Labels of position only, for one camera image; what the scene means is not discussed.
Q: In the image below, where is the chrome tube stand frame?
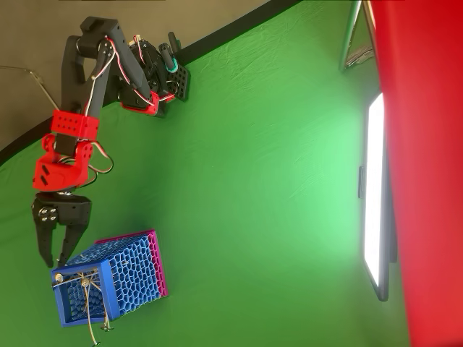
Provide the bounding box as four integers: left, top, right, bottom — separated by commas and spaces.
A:
339, 0, 377, 73

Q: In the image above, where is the white LED light panel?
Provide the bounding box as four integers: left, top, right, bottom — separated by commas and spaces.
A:
357, 92, 399, 303

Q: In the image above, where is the blue and pink mesh basket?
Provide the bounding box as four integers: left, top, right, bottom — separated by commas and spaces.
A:
49, 229, 170, 328

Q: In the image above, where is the green table cloth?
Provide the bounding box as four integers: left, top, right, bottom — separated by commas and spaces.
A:
0, 0, 412, 347

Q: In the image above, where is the large red panel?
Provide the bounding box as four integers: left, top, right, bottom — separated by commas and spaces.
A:
368, 0, 463, 347

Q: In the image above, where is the red white servo cable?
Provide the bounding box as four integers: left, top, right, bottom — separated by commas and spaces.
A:
114, 50, 175, 108
83, 35, 117, 116
57, 140, 115, 187

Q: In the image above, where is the black table edge trim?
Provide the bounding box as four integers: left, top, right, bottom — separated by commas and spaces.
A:
0, 0, 303, 168

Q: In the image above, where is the thin metal rod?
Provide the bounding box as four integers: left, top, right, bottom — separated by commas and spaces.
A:
0, 64, 61, 111

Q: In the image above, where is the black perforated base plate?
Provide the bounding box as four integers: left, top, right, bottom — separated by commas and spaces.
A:
168, 64, 192, 103

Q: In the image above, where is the black clamp with teal ring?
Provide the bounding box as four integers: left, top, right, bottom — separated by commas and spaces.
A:
158, 42, 179, 73

